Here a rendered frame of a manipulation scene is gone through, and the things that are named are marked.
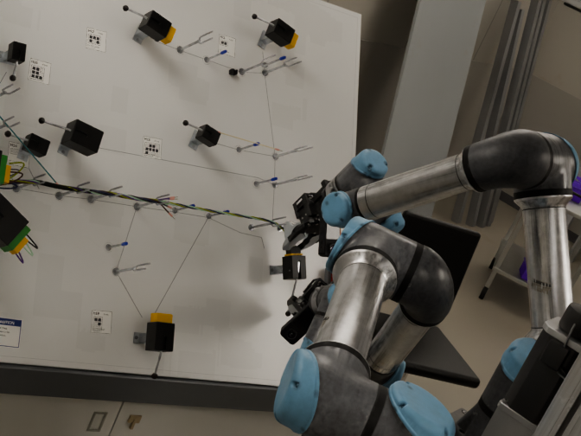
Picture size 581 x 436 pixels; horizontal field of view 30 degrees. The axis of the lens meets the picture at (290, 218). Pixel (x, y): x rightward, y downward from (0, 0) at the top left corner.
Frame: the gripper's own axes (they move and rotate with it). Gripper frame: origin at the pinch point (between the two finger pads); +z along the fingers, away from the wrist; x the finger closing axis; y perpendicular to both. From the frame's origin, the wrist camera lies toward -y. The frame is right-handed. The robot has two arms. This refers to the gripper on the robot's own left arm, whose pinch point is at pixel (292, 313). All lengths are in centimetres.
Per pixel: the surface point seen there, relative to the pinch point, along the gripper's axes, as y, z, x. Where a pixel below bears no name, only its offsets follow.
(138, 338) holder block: -31.0, -7.8, 23.7
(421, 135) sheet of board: 249, 398, -60
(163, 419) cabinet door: -38.5, 6.6, 4.9
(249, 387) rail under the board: -19.9, 2.2, -4.6
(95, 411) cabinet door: -48, 0, 19
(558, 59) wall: 463, 544, -128
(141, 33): 19, -10, 72
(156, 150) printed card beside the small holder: 3, -6, 50
